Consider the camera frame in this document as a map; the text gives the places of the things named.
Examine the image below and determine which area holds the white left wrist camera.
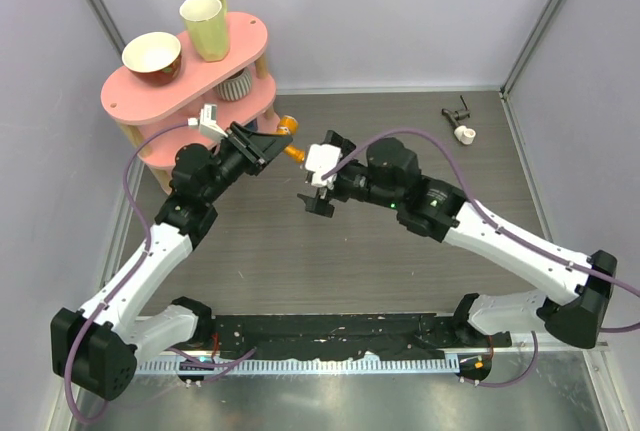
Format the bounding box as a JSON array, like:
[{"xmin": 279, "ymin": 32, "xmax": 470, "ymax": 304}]
[{"xmin": 187, "ymin": 103, "xmax": 228, "ymax": 141}]

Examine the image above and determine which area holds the pink cup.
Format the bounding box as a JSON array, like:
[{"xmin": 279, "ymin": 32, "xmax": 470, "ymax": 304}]
[{"xmin": 179, "ymin": 96, "xmax": 206, "ymax": 118}]

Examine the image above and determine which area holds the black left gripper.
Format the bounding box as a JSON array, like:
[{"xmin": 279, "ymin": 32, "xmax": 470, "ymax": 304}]
[{"xmin": 202, "ymin": 122, "xmax": 291, "ymax": 204}]

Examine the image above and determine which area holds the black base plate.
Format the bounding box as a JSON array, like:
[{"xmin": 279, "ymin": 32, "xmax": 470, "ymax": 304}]
[{"xmin": 154, "ymin": 311, "xmax": 514, "ymax": 365}]

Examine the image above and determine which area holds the striped grey bowl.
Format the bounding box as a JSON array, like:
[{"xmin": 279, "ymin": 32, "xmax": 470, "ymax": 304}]
[{"xmin": 215, "ymin": 68, "xmax": 253, "ymax": 102}]

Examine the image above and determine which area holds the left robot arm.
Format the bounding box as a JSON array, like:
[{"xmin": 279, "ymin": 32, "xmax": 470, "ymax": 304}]
[{"xmin": 50, "ymin": 116, "xmax": 298, "ymax": 401}]

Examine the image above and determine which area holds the red bowl white inside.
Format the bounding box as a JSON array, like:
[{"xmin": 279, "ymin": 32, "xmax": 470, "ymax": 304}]
[{"xmin": 121, "ymin": 31, "xmax": 182, "ymax": 86}]

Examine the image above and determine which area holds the pink three-tier shelf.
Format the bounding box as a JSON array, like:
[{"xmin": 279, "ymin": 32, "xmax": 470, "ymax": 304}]
[{"xmin": 100, "ymin": 11, "xmax": 284, "ymax": 197}]

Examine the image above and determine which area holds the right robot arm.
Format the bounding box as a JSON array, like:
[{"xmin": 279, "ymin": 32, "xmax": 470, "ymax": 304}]
[{"xmin": 303, "ymin": 131, "xmax": 617, "ymax": 349}]

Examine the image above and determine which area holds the dark blue mug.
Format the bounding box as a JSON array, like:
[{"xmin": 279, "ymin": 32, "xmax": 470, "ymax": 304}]
[{"xmin": 245, "ymin": 120, "xmax": 258, "ymax": 132}]

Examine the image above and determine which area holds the orange faucet with chrome knob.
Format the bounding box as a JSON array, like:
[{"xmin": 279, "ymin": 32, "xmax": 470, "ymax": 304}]
[{"xmin": 274, "ymin": 114, "xmax": 307, "ymax": 164}]

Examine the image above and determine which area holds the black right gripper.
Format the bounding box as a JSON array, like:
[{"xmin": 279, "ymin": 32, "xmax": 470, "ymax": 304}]
[{"xmin": 302, "ymin": 129, "xmax": 402, "ymax": 216}]

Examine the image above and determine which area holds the dark faucet with white elbow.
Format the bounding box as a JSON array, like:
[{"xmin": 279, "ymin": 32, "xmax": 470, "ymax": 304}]
[{"xmin": 441, "ymin": 95, "xmax": 476, "ymax": 146}]

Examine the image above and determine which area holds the slotted cable duct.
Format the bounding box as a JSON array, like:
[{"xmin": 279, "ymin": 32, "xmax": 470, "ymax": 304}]
[{"xmin": 135, "ymin": 353, "xmax": 459, "ymax": 380}]

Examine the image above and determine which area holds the yellow-green mug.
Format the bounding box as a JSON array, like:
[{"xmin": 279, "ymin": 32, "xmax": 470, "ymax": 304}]
[{"xmin": 179, "ymin": 0, "xmax": 230, "ymax": 62}]

